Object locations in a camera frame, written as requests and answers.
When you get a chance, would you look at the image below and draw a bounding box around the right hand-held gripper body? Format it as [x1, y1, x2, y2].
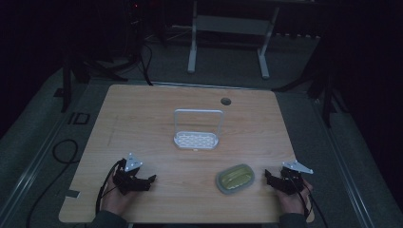
[278, 159, 315, 196]

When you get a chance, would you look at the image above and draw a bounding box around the white metal desk frame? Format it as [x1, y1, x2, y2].
[186, 0, 281, 80]

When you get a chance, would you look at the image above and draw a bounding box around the person's left hand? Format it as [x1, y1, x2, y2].
[100, 176, 135, 217]

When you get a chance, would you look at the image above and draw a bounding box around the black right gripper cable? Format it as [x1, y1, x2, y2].
[290, 172, 330, 228]

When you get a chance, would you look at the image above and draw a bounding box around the green bowl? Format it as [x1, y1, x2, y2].
[215, 162, 256, 196]

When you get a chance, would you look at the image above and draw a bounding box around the black hanging cable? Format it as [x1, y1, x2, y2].
[138, 41, 155, 87]

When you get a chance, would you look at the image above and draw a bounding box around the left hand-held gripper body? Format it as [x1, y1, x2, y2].
[112, 152, 144, 196]

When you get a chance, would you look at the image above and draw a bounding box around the black floor cable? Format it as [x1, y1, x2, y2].
[26, 138, 81, 228]

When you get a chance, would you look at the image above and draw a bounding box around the white drain rack with handle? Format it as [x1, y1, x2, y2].
[173, 108, 225, 151]

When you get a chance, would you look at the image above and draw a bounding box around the black tripod stand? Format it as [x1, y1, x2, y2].
[271, 37, 350, 129]
[60, 53, 129, 114]

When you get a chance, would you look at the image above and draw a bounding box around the yellow-green soap bar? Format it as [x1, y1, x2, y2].
[220, 165, 254, 190]

